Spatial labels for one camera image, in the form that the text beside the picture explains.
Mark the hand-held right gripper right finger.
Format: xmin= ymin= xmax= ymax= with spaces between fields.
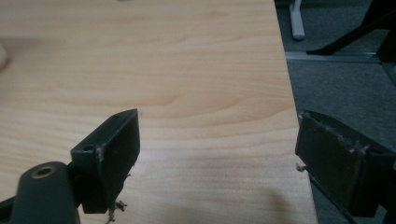
xmin=294 ymin=109 xmax=396 ymax=218

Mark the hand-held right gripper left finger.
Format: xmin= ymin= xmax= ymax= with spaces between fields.
xmin=70 ymin=108 xmax=141 ymax=215

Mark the white table leg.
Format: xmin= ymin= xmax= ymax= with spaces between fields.
xmin=289 ymin=0 xmax=306 ymax=41

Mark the white rounded object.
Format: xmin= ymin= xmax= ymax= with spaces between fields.
xmin=0 ymin=44 xmax=8 ymax=71

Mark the grey floor rail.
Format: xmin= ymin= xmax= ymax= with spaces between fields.
xmin=285 ymin=50 xmax=382 ymax=64

